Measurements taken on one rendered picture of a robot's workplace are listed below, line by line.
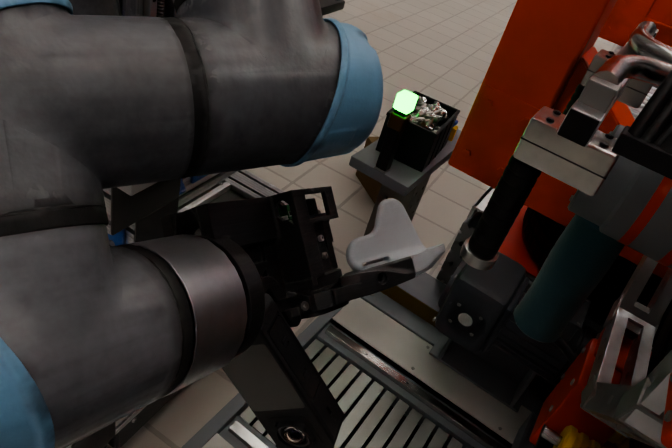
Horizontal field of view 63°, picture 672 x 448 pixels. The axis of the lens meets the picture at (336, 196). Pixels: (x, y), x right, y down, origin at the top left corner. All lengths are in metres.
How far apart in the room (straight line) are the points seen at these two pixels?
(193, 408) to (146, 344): 1.13
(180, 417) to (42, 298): 1.15
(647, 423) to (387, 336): 0.94
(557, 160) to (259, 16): 0.40
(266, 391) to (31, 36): 0.23
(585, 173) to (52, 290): 0.50
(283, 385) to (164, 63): 0.20
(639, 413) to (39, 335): 0.55
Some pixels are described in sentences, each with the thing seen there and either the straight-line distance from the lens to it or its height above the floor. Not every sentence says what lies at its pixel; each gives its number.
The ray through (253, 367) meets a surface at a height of 0.88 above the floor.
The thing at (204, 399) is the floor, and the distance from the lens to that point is 1.38.
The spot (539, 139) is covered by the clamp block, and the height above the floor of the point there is 0.93.
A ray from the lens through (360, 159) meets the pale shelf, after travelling 1.40.
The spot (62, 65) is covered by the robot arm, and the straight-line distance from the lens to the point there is 0.23.
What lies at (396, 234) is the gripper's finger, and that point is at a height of 0.92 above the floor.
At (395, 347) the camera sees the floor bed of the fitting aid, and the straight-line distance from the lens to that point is 1.48.
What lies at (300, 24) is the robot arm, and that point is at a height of 1.07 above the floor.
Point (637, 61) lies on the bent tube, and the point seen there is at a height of 1.01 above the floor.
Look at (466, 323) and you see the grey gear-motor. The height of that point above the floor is 0.31.
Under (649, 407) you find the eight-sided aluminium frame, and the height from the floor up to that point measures 0.77.
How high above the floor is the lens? 1.16
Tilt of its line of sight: 35 degrees down
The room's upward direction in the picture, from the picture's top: 17 degrees clockwise
